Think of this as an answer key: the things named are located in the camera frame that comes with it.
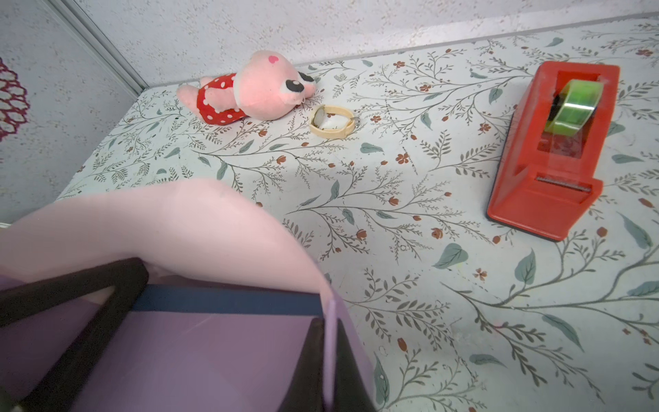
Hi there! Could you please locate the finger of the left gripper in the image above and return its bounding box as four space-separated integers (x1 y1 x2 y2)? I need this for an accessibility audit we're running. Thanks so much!
1 257 149 411

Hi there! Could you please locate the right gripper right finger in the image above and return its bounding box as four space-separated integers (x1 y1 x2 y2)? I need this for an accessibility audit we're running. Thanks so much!
333 320 375 412

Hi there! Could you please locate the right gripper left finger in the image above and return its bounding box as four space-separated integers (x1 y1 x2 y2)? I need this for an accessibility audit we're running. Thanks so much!
278 318 324 412

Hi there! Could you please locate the red tape dispenser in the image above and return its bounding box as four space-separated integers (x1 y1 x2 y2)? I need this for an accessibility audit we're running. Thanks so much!
487 61 621 241

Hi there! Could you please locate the clear tape roll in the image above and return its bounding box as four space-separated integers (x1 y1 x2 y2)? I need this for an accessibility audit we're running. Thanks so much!
309 105 360 140

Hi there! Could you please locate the pink plush toy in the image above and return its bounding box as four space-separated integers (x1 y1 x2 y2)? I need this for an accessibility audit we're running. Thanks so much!
177 51 317 126

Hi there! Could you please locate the pink wrapping paper sheet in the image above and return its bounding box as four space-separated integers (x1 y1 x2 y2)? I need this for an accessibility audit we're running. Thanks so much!
1 179 375 411

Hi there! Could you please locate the blue gift box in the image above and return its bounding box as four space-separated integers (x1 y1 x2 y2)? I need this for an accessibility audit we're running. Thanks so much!
132 285 324 318

